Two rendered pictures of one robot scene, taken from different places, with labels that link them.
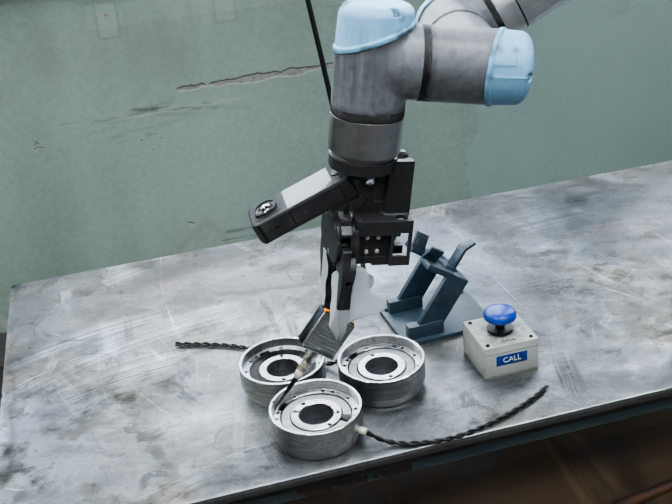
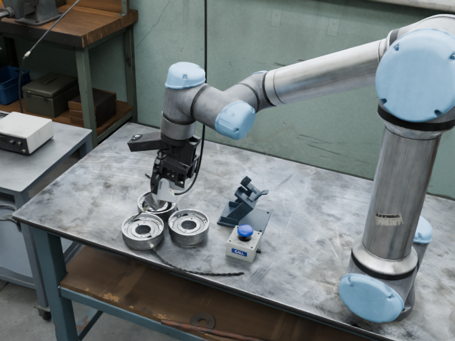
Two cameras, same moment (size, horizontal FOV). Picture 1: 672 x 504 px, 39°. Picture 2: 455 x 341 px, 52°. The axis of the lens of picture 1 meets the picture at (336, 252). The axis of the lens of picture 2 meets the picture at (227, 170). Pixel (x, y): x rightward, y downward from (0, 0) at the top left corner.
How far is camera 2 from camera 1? 65 cm
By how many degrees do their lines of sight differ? 27
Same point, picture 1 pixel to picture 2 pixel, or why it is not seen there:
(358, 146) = (164, 128)
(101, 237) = not seen: hidden behind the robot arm
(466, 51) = (210, 106)
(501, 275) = (296, 214)
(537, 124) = not seen: outside the picture
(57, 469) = (59, 199)
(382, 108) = (174, 116)
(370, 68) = (170, 97)
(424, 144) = not seen: hidden behind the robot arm
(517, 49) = (233, 115)
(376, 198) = (177, 153)
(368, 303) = (167, 195)
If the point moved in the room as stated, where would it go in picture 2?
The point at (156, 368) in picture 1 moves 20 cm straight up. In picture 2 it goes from (128, 180) to (125, 121)
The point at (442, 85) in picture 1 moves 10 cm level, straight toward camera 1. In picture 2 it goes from (198, 117) to (160, 134)
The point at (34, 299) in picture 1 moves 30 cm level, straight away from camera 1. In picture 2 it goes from (127, 130) to (157, 97)
